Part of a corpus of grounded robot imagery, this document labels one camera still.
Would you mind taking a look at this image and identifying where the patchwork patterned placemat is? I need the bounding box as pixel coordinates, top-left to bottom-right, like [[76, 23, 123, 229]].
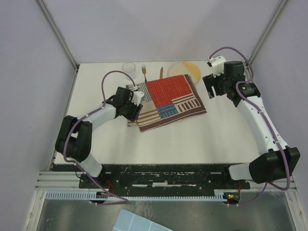
[[128, 74, 206, 132]]

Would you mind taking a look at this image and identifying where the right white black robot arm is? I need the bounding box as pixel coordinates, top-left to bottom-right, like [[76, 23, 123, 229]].
[[203, 56, 300, 188]]

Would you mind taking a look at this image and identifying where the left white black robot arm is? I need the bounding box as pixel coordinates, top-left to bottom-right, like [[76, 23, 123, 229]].
[[55, 87, 145, 188]]

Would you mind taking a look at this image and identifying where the cream yellow ceramic plate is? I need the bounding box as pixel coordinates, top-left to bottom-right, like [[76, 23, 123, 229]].
[[168, 61, 201, 84]]

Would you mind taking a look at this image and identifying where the clear drinking glass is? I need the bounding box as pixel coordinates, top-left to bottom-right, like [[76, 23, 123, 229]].
[[122, 62, 136, 80]]

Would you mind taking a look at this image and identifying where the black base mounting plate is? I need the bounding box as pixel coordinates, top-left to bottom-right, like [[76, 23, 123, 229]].
[[78, 164, 251, 197]]

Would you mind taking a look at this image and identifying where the blue tiled board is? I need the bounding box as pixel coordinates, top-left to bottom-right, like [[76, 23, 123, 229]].
[[112, 209, 171, 231]]

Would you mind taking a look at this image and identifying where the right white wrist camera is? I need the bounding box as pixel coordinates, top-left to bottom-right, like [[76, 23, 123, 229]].
[[208, 55, 226, 77]]

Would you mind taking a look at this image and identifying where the green handled fork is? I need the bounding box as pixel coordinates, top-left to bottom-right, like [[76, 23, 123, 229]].
[[141, 65, 147, 82]]

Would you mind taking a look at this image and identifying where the aluminium front frame rail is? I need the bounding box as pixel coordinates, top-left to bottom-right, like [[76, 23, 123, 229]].
[[35, 172, 297, 192]]

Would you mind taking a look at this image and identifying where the right aluminium frame post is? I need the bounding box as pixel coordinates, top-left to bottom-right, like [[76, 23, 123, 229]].
[[245, 0, 292, 68]]

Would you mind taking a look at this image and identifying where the aluminium frame post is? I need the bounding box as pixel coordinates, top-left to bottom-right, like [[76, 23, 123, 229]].
[[36, 0, 80, 70], [245, 0, 292, 68]]

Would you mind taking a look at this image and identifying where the light blue cable duct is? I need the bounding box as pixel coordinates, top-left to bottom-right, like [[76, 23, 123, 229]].
[[45, 191, 229, 201]]

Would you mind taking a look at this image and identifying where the left aluminium frame post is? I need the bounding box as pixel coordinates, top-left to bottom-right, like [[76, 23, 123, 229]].
[[36, 0, 80, 70]]

